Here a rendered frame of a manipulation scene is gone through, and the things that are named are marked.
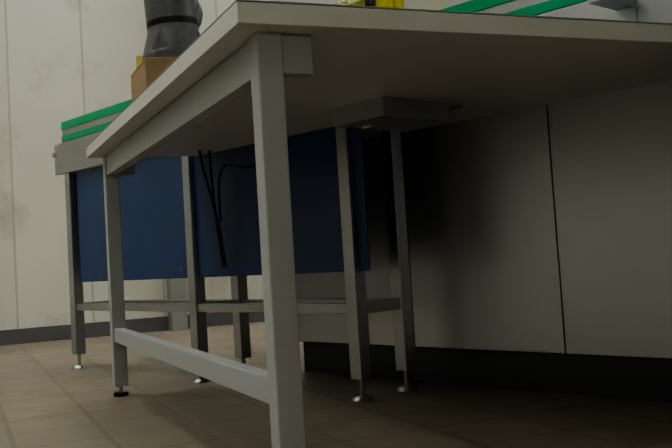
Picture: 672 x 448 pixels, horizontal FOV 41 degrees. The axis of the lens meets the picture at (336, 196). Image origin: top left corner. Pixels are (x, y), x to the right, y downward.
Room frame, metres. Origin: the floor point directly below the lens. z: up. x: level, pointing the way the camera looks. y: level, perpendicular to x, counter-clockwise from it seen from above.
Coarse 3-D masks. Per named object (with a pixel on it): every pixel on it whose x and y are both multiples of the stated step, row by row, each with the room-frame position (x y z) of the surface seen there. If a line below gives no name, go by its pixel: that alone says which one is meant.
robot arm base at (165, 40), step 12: (156, 24) 1.98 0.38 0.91; (168, 24) 1.97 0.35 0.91; (180, 24) 1.98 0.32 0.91; (192, 24) 2.00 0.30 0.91; (156, 36) 1.97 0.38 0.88; (168, 36) 1.97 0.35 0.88; (180, 36) 1.97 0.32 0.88; (192, 36) 1.99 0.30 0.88; (144, 48) 2.01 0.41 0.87; (156, 48) 1.97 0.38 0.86; (168, 48) 1.96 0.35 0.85; (180, 48) 1.96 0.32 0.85
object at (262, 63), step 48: (240, 48) 1.41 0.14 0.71; (288, 48) 1.34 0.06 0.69; (192, 96) 1.70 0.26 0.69; (240, 96) 1.50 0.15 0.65; (144, 144) 2.13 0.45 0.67; (288, 192) 1.33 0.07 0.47; (288, 240) 1.33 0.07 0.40; (288, 288) 1.33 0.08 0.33; (144, 336) 2.30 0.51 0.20; (288, 336) 1.33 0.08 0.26; (240, 384) 1.50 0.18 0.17; (288, 384) 1.32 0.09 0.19; (288, 432) 1.32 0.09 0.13
